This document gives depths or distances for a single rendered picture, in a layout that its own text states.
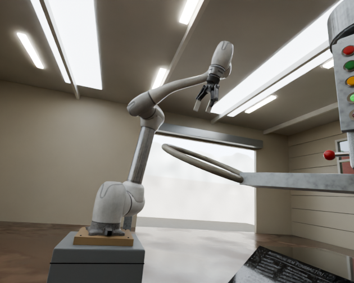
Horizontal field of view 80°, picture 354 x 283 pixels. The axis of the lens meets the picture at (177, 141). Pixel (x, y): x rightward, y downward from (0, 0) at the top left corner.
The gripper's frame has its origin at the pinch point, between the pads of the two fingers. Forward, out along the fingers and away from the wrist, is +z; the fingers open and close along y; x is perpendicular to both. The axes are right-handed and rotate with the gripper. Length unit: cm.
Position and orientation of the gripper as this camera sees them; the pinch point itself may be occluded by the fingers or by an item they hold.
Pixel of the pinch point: (202, 110)
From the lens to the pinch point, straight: 126.9
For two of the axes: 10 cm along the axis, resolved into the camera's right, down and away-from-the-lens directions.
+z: -3.5, 9.3, 0.3
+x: 8.3, 3.0, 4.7
